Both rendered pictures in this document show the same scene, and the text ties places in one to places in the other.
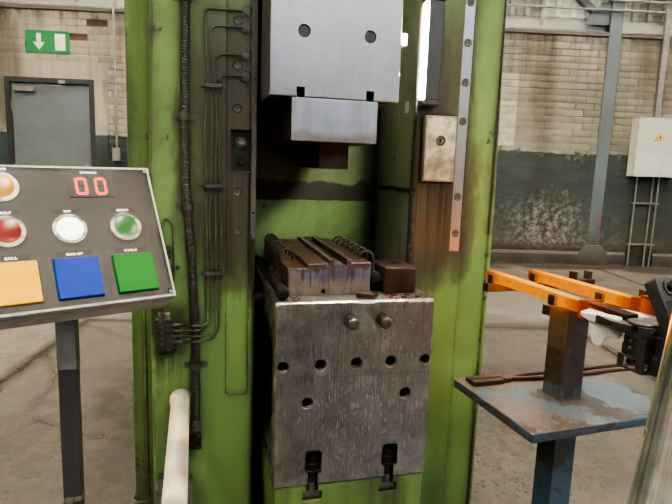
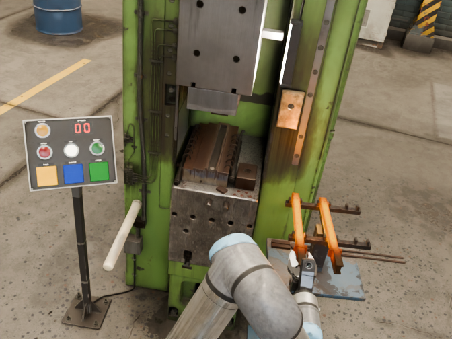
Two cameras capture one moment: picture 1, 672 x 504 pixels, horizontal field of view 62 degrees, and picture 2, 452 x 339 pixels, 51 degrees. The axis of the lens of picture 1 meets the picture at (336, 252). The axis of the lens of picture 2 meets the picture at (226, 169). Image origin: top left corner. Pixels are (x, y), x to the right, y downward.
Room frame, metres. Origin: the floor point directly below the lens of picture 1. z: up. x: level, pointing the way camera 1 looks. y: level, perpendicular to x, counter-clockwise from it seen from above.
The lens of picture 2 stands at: (-0.30, -0.59, 2.16)
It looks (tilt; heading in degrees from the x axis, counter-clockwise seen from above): 34 degrees down; 18
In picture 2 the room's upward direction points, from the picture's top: 7 degrees clockwise
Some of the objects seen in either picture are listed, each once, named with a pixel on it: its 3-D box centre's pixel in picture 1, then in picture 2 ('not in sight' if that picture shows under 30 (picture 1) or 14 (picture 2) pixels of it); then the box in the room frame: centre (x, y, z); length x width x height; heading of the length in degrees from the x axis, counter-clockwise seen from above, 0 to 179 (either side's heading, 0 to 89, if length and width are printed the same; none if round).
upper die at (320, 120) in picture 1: (315, 126); (219, 80); (1.48, 0.06, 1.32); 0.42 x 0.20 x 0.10; 14
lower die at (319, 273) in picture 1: (311, 261); (212, 151); (1.48, 0.06, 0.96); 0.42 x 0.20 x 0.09; 14
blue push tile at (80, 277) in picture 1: (78, 278); (73, 173); (0.96, 0.45, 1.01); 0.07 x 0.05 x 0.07; 129
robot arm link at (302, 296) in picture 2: not in sight; (305, 305); (0.79, -0.56, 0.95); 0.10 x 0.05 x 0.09; 108
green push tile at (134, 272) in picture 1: (135, 272); (99, 171); (1.02, 0.38, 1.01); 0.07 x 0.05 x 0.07; 129
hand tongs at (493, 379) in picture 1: (571, 371); (337, 251); (1.37, -0.62, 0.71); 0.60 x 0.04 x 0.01; 108
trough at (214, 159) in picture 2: (320, 248); (218, 145); (1.49, 0.04, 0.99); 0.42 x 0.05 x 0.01; 14
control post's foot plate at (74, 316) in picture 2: not in sight; (87, 305); (1.06, 0.53, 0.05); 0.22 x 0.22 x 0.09; 14
